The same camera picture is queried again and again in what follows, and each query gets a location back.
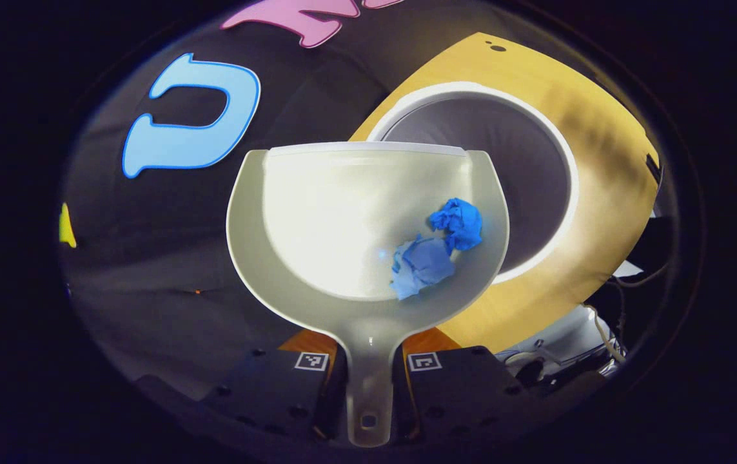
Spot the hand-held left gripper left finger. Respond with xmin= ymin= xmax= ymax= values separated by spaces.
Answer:
xmin=197 ymin=329 xmax=349 ymax=447

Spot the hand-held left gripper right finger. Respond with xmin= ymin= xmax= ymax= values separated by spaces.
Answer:
xmin=394 ymin=327 xmax=538 ymax=447

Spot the light blue paper ball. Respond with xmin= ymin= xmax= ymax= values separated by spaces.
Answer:
xmin=391 ymin=235 xmax=456 ymax=301

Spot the dark blue paper ball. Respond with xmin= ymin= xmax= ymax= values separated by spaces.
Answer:
xmin=429 ymin=198 xmax=484 ymax=252

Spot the white dustpan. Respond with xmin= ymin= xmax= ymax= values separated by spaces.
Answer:
xmin=226 ymin=142 xmax=509 ymax=449

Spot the grey garbage bin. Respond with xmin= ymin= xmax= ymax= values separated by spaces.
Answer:
xmin=366 ymin=81 xmax=580 ymax=284

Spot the white cable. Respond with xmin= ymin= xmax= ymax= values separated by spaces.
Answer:
xmin=584 ymin=303 xmax=627 ymax=365

